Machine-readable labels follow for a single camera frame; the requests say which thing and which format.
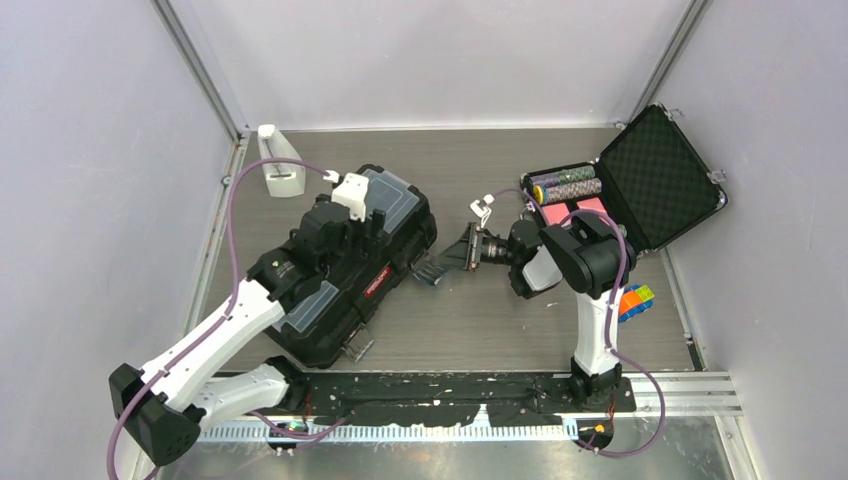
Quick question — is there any black plastic toolbox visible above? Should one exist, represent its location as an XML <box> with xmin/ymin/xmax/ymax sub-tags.
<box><xmin>248</xmin><ymin>164</ymin><xmax>437</xmax><ymax>369</ymax></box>

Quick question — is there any white metronome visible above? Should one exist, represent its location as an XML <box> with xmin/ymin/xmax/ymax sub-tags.
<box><xmin>256</xmin><ymin>124</ymin><xmax>307</xmax><ymax>199</ymax></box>

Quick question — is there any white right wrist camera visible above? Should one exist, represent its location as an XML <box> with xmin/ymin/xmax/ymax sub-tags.
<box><xmin>469</xmin><ymin>194</ymin><xmax>495</xmax><ymax>229</ymax></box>

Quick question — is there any poker chip row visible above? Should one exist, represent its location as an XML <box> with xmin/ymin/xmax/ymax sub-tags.
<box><xmin>532</xmin><ymin>178</ymin><xmax>603</xmax><ymax>205</ymax></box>
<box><xmin>530</xmin><ymin>165</ymin><xmax>596</xmax><ymax>188</ymax></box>

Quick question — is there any blue orange small object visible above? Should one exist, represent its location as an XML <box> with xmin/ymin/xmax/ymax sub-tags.
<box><xmin>618</xmin><ymin>284</ymin><xmax>655</xmax><ymax>323</ymax></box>

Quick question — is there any red card deck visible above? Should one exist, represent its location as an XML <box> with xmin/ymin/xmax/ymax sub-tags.
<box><xmin>576</xmin><ymin>197</ymin><xmax>607</xmax><ymax>214</ymax></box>

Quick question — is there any black aluminium poker chip case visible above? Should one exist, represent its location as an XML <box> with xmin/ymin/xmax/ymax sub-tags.
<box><xmin>519</xmin><ymin>103</ymin><xmax>728</xmax><ymax>254</ymax></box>

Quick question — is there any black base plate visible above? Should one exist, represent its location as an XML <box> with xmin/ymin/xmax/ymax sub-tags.
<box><xmin>305</xmin><ymin>372</ymin><xmax>636</xmax><ymax>427</ymax></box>

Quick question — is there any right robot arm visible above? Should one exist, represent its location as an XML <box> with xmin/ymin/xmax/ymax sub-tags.
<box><xmin>414</xmin><ymin>209</ymin><xmax>637</xmax><ymax>411</ymax></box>

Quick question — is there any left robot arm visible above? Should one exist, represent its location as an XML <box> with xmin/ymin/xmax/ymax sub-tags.
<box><xmin>108</xmin><ymin>200</ymin><xmax>430</xmax><ymax>467</ymax></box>

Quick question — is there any poker chip row top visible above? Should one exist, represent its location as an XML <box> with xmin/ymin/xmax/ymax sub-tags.
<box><xmin>530</xmin><ymin>165</ymin><xmax>596</xmax><ymax>188</ymax></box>

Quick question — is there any pink card deck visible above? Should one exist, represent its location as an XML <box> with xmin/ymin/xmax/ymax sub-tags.
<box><xmin>541</xmin><ymin>202</ymin><xmax>577</xmax><ymax>225</ymax></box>

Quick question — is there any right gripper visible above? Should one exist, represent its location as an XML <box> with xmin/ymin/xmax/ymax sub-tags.
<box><xmin>431</xmin><ymin>222</ymin><xmax>520</xmax><ymax>272</ymax></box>

